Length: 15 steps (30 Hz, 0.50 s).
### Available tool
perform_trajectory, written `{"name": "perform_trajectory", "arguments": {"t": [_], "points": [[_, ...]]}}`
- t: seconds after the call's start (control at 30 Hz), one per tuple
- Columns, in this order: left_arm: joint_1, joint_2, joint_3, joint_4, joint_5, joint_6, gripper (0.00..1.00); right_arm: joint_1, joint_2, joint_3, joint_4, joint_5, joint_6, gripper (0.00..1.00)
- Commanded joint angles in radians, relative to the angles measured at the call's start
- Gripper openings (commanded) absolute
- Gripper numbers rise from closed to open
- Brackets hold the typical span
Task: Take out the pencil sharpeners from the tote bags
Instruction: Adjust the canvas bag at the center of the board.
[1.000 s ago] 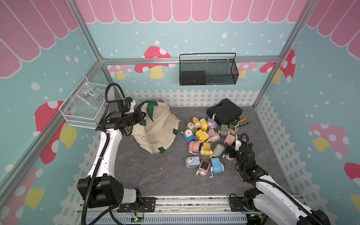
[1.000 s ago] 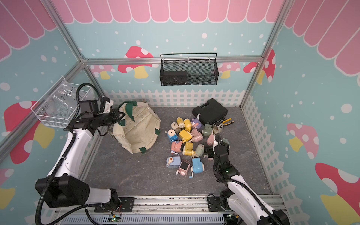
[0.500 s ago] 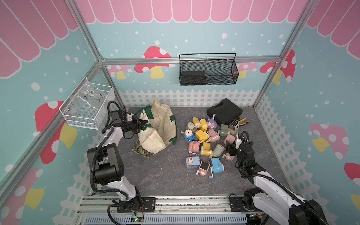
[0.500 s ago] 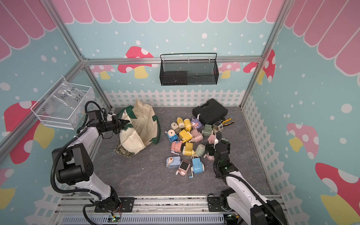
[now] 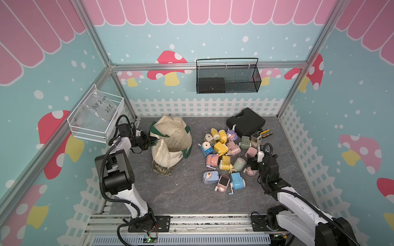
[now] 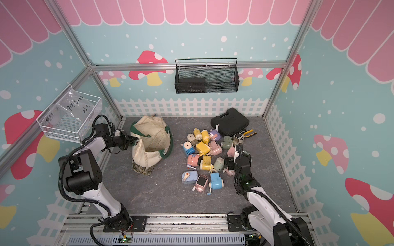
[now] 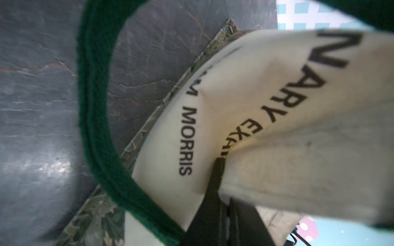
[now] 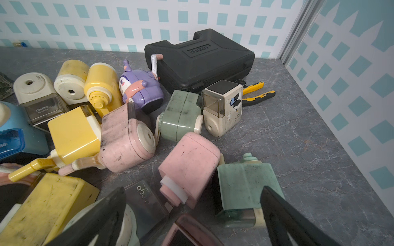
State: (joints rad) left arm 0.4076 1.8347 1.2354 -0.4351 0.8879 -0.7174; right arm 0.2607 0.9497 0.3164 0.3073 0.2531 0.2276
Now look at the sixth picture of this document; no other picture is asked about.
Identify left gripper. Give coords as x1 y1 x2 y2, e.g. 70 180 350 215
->
106 130 137 151

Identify pink boxy pencil sharpener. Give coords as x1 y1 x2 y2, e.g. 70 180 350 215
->
227 147 236 157

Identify grey green small sharpener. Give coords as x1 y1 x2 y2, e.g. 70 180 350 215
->
213 157 225 172

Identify green pencil sharpener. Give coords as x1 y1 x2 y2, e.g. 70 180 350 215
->
221 136 234 151

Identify cream pencil sharpener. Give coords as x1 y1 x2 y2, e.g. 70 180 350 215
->
233 133 245 146
187 134 199 147

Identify beige canvas tote bag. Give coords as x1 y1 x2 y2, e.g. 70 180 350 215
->
130 116 173 176

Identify sky blue box sharpener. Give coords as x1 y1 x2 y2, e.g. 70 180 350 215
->
207 172 224 195

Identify purple pencil sharpener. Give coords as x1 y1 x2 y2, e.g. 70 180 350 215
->
209 124 222 141

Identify pink translucent pencil sharpener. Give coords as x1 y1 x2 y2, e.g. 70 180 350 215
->
192 175 208 193

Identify pink round character sharpener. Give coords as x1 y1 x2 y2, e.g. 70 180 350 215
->
187 154 201 170

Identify light blue square sharpener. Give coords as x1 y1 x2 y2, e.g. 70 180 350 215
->
182 171 199 185

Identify blue pencil sharpener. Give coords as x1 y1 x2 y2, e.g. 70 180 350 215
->
181 141 195 156

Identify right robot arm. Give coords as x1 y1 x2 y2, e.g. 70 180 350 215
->
232 143 314 246

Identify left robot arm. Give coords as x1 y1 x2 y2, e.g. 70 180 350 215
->
58 114 139 232

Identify black plastic tool case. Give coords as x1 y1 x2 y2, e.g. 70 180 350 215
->
210 108 249 136

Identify clear plastic bag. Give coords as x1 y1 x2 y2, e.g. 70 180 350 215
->
48 87 102 137

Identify yellow handled pliers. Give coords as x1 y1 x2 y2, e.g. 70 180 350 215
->
243 129 257 138

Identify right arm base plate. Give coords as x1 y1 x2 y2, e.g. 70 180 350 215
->
226 213 255 232

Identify white wire basket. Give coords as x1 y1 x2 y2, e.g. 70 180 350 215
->
36 85 103 143

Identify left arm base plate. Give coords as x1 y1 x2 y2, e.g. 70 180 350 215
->
103 216 148 233

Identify black wire mesh basket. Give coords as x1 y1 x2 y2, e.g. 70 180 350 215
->
174 57 240 94

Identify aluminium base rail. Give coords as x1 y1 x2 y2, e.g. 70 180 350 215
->
55 213 258 246

